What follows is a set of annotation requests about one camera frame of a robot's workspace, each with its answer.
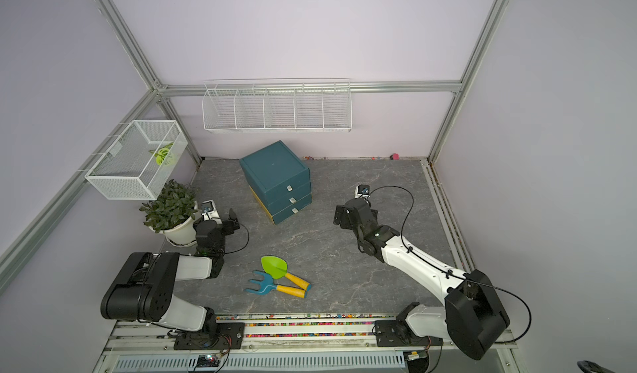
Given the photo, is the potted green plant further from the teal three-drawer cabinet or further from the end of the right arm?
the end of the right arm

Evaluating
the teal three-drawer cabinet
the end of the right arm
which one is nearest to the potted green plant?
the teal three-drawer cabinet

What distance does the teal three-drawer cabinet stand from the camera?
2.78 feet
